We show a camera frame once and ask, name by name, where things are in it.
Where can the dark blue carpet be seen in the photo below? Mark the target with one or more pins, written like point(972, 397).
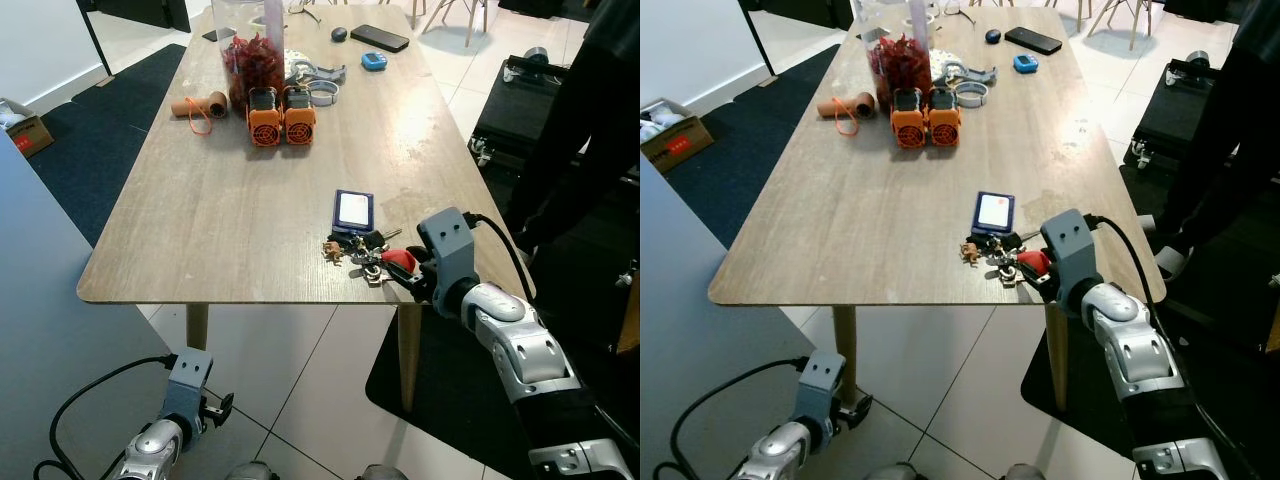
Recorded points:
point(100, 140)
point(745, 140)

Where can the clear jar of red chilies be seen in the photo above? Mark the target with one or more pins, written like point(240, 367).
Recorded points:
point(250, 62)
point(900, 65)

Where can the white chair with wooden legs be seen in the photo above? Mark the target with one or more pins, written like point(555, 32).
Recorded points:
point(470, 15)
point(1120, 15)

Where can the orange black device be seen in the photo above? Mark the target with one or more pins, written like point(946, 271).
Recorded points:
point(265, 125)
point(946, 123)
point(299, 122)
point(910, 127)

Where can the person in black clothes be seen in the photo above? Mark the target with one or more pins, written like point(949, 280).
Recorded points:
point(1225, 100)
point(585, 100)

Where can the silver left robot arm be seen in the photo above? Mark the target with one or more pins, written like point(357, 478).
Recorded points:
point(790, 452)
point(150, 450)

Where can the black cabinet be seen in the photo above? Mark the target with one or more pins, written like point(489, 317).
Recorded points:
point(130, 12)
point(800, 10)

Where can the black floor mat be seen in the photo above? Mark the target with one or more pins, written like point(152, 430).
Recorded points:
point(450, 400)
point(1230, 380)

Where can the grey clamp tool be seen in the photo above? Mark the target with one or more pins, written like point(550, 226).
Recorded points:
point(975, 72)
point(325, 72)

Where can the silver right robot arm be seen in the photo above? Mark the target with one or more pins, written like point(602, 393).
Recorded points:
point(1135, 345)
point(515, 345)

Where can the white crumpled cloth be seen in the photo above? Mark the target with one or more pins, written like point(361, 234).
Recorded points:
point(944, 63)
point(296, 62)

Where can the blue card holder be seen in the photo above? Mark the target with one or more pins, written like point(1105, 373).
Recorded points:
point(353, 210)
point(994, 212)

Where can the grey left robot foot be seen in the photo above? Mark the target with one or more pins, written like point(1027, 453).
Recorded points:
point(252, 471)
point(892, 472)

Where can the light wooden table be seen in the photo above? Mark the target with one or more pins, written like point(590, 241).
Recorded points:
point(230, 200)
point(870, 210)

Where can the small blue device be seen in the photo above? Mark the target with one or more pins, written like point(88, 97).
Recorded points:
point(1026, 63)
point(374, 62)

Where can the black smartphone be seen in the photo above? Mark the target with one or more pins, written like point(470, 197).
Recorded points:
point(380, 38)
point(1033, 40)

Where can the black hard case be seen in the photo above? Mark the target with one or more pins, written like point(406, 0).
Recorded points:
point(510, 110)
point(1165, 115)

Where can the brown cardboard box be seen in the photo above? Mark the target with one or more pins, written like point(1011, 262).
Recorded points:
point(675, 140)
point(28, 132)

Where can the grey right robot foot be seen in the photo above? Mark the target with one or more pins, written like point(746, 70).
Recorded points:
point(385, 472)
point(1025, 472)

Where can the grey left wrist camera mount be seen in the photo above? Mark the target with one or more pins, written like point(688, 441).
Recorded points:
point(825, 388)
point(187, 385)

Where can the bunch of keys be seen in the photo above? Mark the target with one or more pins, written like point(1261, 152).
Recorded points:
point(998, 252)
point(362, 250)

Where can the grey round controller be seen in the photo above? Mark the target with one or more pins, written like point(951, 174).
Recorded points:
point(1200, 59)
point(535, 56)

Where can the brown cardboard tube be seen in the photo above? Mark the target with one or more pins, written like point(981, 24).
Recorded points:
point(842, 106)
point(190, 105)

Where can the grey robot foot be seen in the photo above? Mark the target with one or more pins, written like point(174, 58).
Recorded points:
point(892, 472)
point(1025, 472)
point(252, 471)
point(385, 472)

